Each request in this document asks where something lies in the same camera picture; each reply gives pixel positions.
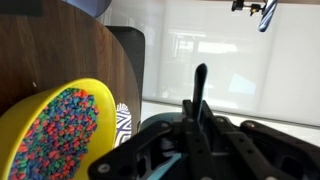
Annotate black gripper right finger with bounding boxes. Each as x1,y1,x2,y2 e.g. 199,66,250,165
199,100,320,180

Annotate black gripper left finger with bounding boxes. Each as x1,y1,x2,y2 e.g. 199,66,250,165
87,99,202,180

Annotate white patterned plate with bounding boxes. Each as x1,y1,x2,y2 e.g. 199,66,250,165
113,102,134,148

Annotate yellow bowl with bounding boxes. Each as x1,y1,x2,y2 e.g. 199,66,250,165
0,77,118,180

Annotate black upholstered chair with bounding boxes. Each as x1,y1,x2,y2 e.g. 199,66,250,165
105,25,147,102

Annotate colourful beads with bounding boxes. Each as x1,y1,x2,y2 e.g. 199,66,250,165
8,87,100,180

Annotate blue-grey chair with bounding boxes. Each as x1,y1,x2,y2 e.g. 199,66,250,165
62,0,113,18

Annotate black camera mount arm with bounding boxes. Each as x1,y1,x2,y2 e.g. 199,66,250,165
231,0,265,17

